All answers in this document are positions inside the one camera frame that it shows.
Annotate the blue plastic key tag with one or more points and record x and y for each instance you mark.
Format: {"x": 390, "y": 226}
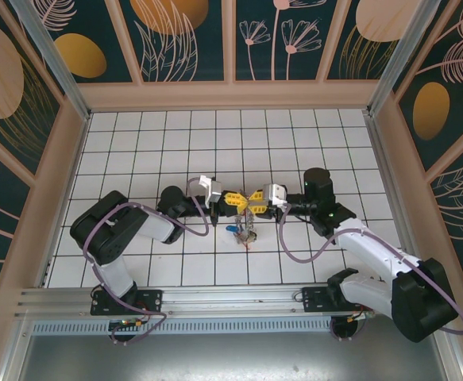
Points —
{"x": 231, "y": 229}

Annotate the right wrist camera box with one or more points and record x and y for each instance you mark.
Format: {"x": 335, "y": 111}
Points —
{"x": 275, "y": 192}

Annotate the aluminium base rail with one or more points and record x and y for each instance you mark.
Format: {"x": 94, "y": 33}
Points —
{"x": 231, "y": 295}

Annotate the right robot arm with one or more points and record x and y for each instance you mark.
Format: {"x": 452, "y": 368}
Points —
{"x": 374, "y": 254}

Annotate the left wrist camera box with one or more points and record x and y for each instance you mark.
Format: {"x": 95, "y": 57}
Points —
{"x": 213, "y": 190}

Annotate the grey sheet metal panel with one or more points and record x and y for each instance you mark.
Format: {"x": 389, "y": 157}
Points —
{"x": 231, "y": 357}

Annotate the aluminium side rail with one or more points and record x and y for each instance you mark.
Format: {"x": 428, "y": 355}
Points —
{"x": 383, "y": 158}

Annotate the metal disc with key rings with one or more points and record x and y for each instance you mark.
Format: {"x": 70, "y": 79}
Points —
{"x": 248, "y": 234}

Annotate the aluminium corner post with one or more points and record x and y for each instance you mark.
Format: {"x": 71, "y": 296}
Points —
{"x": 57, "y": 59}
{"x": 398, "y": 59}

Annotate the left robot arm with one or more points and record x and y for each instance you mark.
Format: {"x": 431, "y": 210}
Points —
{"x": 108, "y": 230}

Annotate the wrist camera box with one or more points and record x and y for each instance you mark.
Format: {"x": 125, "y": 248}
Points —
{"x": 275, "y": 192}
{"x": 213, "y": 190}

